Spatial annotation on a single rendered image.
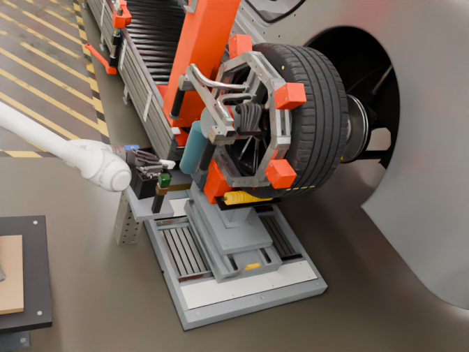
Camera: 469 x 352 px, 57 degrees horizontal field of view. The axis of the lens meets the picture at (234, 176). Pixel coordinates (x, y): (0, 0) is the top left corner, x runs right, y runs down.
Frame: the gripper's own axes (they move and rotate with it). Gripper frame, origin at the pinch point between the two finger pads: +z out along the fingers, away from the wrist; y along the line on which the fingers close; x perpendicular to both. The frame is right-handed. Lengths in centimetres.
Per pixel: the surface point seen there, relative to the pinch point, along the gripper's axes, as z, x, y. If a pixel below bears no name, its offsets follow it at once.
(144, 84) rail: 47, 23, 108
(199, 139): 20.5, -6.4, 12.5
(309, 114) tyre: 27, -48, -21
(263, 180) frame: 26.8, -16.1, -23.3
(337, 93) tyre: 42, -57, -16
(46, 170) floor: -5, 73, 75
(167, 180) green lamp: -0.1, 3.8, -5.3
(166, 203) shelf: 12.1, 21.7, 0.0
